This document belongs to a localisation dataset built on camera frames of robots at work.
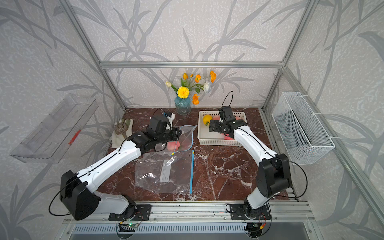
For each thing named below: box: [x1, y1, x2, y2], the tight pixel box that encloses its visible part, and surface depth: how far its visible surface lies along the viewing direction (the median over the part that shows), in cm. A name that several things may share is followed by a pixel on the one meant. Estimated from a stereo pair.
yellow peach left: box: [202, 114, 213, 126], surface depth 108 cm
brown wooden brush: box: [114, 122, 128, 140], surface depth 107 cm
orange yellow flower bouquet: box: [165, 70, 217, 105], surface depth 98 cm
